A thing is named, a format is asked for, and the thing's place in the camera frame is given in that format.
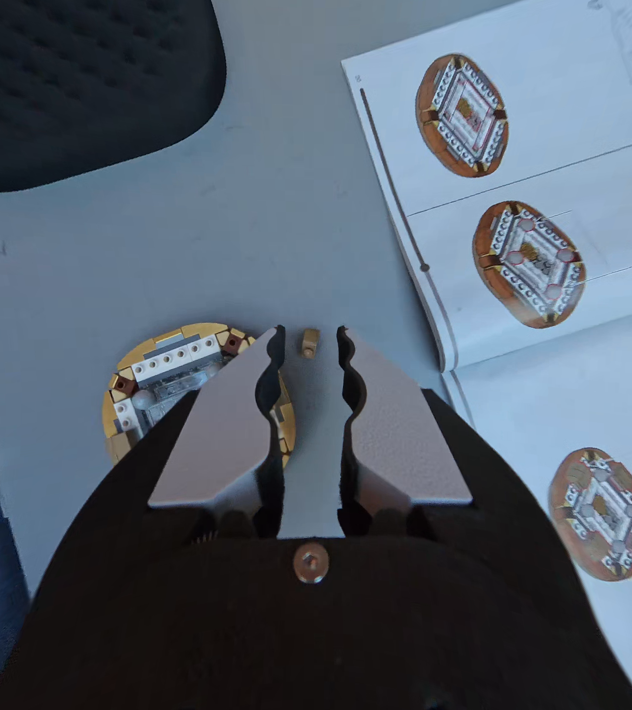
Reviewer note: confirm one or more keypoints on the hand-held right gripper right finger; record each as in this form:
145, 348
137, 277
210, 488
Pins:
405, 444

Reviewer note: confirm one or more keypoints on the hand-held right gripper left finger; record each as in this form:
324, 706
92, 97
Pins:
221, 432

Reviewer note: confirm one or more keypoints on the round gold lego base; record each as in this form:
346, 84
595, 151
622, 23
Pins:
171, 360

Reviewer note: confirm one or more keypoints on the small tan lego piece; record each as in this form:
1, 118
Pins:
310, 341

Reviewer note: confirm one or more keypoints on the lego instruction booklet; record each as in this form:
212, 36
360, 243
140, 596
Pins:
516, 388

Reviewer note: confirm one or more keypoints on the black padded wrist rest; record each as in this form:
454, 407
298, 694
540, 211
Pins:
72, 83

